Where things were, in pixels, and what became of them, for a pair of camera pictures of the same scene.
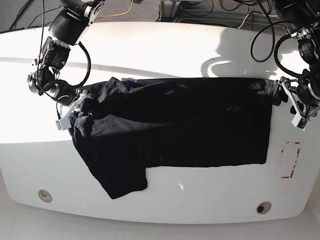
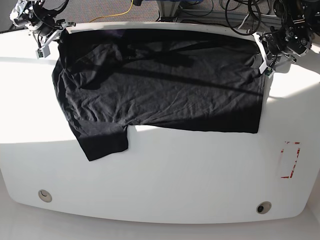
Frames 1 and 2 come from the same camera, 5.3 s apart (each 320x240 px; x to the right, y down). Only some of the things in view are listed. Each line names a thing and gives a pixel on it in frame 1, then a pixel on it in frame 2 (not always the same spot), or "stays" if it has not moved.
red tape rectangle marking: (292, 171) stays
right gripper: (305, 94) to (270, 47)
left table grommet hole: (45, 196) stays
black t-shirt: (124, 126) to (112, 79)
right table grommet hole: (264, 207) stays
